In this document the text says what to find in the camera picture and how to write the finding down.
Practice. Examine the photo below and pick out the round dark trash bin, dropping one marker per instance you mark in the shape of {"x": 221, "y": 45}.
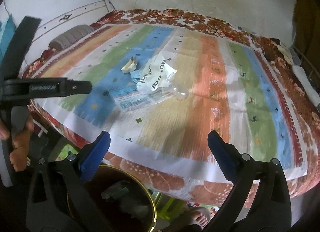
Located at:
{"x": 113, "y": 200}

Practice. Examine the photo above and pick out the white printed plastic bag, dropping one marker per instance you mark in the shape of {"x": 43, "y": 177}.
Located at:
{"x": 156, "y": 74}

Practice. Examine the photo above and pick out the striped colourful bed cloth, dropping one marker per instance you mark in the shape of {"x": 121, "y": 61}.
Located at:
{"x": 232, "y": 90}

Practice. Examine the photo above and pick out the brown floral blanket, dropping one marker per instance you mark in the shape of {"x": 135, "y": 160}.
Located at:
{"x": 194, "y": 190}

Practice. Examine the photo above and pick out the teal plastic bag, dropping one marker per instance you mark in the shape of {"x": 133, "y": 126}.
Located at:
{"x": 8, "y": 30}

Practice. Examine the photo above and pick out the yellow white paper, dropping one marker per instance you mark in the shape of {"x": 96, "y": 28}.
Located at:
{"x": 130, "y": 66}

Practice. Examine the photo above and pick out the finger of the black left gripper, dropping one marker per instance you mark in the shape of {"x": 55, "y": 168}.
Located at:
{"x": 77, "y": 87}

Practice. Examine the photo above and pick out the person's left hand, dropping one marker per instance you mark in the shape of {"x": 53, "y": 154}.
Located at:
{"x": 19, "y": 155}

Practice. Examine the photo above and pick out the grey ribbed pillow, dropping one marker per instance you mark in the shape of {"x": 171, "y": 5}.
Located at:
{"x": 70, "y": 37}

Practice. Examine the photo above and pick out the white headboard panel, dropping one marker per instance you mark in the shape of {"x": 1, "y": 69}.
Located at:
{"x": 84, "y": 15}

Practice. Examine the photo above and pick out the person's bare foot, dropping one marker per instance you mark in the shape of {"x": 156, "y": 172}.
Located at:
{"x": 198, "y": 216}

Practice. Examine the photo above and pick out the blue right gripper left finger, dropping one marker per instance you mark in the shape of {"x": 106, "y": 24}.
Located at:
{"x": 91, "y": 155}

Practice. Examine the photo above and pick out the clear plastic cup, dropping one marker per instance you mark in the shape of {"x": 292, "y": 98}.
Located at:
{"x": 177, "y": 91}

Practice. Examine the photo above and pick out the blue white mask package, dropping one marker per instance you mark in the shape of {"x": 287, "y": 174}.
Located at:
{"x": 129, "y": 98}

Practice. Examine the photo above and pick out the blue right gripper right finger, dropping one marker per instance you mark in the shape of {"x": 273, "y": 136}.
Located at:
{"x": 226, "y": 155}

